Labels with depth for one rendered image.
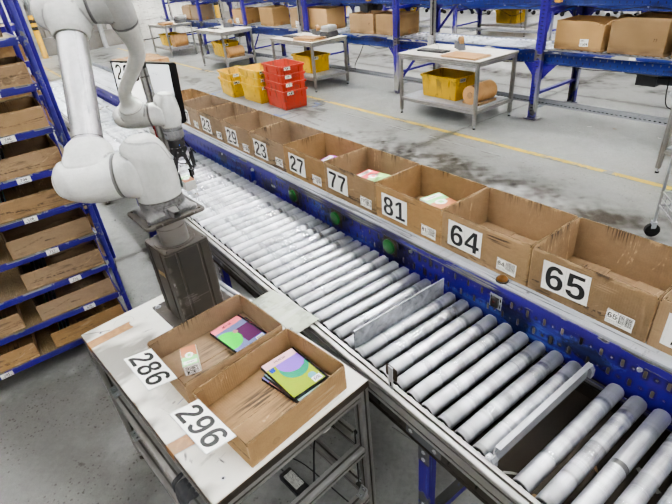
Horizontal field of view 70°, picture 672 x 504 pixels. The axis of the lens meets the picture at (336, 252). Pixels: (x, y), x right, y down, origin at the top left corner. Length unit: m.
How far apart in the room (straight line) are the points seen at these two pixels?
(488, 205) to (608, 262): 0.52
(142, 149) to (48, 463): 1.68
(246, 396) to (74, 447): 1.38
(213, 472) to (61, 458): 1.43
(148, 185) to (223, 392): 0.73
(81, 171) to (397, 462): 1.72
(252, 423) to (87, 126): 1.12
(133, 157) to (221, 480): 1.02
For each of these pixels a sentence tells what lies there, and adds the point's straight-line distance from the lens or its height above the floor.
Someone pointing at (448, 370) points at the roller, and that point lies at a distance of 1.66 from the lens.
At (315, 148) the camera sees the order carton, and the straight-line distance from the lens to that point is 2.92.
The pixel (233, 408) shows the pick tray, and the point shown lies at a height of 0.76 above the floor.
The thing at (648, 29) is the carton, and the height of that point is 1.05.
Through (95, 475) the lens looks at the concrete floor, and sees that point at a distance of 2.67.
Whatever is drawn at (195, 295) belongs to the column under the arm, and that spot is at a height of 0.86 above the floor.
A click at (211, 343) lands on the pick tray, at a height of 0.76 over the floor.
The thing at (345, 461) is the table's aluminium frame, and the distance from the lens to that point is 1.81.
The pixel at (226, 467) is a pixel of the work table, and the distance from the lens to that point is 1.49.
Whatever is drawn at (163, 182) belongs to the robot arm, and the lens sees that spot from 1.74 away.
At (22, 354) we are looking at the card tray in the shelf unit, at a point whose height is 0.19.
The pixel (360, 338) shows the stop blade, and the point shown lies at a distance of 1.74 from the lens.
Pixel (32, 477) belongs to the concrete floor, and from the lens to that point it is 2.83.
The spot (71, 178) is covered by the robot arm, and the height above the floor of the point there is 1.38.
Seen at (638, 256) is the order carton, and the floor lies 0.98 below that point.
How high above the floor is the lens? 1.92
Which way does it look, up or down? 31 degrees down
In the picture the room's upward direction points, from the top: 6 degrees counter-clockwise
